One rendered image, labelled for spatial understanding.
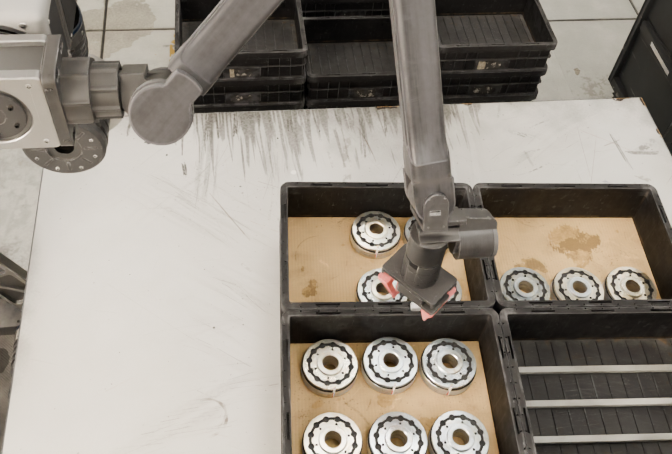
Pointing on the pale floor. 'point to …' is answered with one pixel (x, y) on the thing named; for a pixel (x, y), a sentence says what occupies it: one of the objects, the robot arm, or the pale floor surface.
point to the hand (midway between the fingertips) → (411, 303)
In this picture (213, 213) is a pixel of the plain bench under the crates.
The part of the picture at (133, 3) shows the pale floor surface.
